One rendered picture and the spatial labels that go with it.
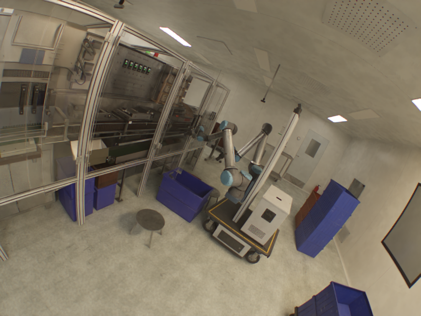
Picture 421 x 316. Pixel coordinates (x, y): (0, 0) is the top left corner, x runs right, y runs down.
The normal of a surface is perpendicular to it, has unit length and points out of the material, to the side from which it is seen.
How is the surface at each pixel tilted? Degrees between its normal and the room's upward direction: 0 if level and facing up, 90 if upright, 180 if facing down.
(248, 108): 90
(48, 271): 0
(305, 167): 90
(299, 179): 90
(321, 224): 90
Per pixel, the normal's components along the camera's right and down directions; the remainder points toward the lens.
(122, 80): 0.84, 0.48
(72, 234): 0.40, -0.86
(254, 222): -0.50, 0.08
